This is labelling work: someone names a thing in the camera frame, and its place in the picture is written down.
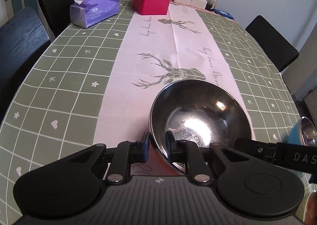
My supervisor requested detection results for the blue steel bowl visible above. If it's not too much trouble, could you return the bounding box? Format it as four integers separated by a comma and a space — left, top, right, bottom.
287, 117, 317, 147

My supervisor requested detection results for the orange steel bowl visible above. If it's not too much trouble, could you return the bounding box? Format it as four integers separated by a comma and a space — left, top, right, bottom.
146, 80, 254, 176

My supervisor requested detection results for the person's right hand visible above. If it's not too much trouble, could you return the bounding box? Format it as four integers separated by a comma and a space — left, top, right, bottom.
304, 191, 317, 225

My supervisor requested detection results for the green checked tablecloth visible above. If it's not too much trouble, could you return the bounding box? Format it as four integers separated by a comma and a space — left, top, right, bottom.
1, 0, 300, 224

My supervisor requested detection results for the black chair right side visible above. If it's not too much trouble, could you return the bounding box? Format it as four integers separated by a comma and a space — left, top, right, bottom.
245, 15, 299, 72

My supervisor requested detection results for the black chair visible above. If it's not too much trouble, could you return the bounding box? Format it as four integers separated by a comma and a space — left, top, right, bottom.
245, 15, 299, 72
38, 0, 74, 37
0, 6, 51, 120

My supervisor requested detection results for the pink deer table runner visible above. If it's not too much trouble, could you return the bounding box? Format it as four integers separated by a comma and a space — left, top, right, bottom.
94, 4, 246, 176

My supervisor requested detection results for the blue packet on table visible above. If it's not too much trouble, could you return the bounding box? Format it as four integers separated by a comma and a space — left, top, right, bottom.
213, 9, 234, 20

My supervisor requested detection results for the purple tissue box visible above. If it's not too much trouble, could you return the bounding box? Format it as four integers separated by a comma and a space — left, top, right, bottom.
70, 0, 120, 29

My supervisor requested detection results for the dark jar right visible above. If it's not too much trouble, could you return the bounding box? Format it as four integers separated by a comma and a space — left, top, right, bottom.
205, 0, 217, 11

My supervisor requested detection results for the black chair near left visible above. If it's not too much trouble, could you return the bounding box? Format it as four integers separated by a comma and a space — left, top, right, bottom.
0, 6, 51, 120

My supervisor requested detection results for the black chair far left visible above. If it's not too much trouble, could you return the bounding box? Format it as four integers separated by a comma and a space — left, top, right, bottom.
38, 0, 74, 37

